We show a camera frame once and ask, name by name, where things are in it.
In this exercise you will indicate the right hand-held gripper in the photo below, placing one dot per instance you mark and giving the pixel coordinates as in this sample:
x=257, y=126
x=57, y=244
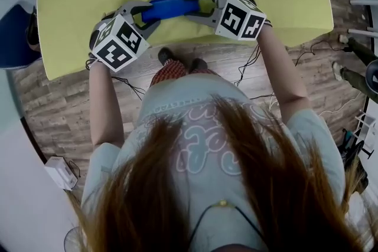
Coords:
x=239, y=20

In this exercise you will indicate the person's right dark shoe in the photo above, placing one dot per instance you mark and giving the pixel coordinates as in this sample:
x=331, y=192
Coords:
x=199, y=64

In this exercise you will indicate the grey round chair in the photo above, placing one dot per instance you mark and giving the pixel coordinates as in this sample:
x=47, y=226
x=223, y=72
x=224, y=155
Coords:
x=372, y=73

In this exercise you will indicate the person's right forearm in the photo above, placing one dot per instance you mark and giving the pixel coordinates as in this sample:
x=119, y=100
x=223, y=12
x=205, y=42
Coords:
x=280, y=68

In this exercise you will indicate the white table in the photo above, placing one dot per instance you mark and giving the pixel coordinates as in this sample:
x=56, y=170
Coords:
x=363, y=2

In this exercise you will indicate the person's dark shoe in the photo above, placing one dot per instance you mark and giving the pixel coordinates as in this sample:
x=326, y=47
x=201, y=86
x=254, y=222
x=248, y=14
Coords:
x=199, y=64
x=165, y=56

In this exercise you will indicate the blue cloth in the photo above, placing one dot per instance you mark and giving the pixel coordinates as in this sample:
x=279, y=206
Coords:
x=168, y=7

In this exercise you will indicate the person's left forearm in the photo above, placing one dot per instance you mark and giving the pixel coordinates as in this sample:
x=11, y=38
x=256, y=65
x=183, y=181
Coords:
x=104, y=103

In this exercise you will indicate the person's pale printed t-shirt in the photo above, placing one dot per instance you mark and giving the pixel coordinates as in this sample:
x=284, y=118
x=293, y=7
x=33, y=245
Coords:
x=192, y=88

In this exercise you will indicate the blue chair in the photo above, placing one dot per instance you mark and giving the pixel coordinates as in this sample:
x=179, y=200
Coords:
x=13, y=38

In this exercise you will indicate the person's left dark shoe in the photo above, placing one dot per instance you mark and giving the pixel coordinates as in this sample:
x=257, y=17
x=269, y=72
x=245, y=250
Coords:
x=165, y=56

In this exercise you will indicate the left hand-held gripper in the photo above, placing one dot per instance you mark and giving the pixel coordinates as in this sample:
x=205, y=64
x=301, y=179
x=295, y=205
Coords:
x=115, y=50

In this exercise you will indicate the black equipment pile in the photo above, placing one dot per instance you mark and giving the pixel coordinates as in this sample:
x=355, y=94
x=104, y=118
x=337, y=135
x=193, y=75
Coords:
x=350, y=150

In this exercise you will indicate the person's red checked trousers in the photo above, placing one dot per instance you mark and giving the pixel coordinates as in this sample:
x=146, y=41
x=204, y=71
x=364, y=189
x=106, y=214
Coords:
x=171, y=70

